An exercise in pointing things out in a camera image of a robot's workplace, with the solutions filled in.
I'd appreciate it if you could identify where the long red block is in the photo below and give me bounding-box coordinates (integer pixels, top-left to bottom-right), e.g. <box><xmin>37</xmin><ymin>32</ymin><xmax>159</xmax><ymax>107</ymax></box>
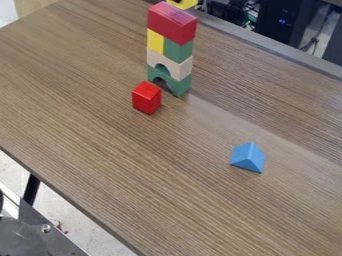
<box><xmin>146</xmin><ymin>1</ymin><xmax>200</xmax><ymax>47</ymax></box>

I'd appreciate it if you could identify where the yellow cube block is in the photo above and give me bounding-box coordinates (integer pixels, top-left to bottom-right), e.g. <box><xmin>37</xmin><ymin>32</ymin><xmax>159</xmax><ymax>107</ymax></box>
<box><xmin>145</xmin><ymin>28</ymin><xmax>167</xmax><ymax>56</ymax></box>

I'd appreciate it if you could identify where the green cube block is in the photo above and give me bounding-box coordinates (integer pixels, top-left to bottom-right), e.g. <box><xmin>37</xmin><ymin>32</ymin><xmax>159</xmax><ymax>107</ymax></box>
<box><xmin>161</xmin><ymin>36</ymin><xmax>197</xmax><ymax>65</ymax></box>

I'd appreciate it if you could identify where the white arch block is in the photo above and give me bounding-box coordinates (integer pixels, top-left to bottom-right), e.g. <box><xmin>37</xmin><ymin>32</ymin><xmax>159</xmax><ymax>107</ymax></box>
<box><xmin>145</xmin><ymin>47</ymin><xmax>196</xmax><ymax>82</ymax></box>

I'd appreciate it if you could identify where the green arch block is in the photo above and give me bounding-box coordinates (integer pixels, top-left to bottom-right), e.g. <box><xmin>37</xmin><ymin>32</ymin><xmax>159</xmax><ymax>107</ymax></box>
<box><xmin>145</xmin><ymin>63</ymin><xmax>194</xmax><ymax>98</ymax></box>

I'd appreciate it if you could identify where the red cube block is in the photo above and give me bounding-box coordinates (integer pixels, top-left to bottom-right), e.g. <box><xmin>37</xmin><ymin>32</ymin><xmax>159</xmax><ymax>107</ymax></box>
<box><xmin>130</xmin><ymin>80</ymin><xmax>165</xmax><ymax>116</ymax></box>

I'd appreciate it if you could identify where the black computer tower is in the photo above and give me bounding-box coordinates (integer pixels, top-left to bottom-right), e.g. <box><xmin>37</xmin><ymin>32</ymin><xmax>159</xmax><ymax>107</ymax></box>
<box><xmin>255</xmin><ymin>0</ymin><xmax>324</xmax><ymax>48</ymax></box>

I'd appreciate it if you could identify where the blue triangular block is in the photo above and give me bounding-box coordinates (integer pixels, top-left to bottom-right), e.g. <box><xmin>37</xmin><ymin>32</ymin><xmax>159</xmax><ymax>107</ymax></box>
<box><xmin>228</xmin><ymin>141</ymin><xmax>268</xmax><ymax>175</ymax></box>

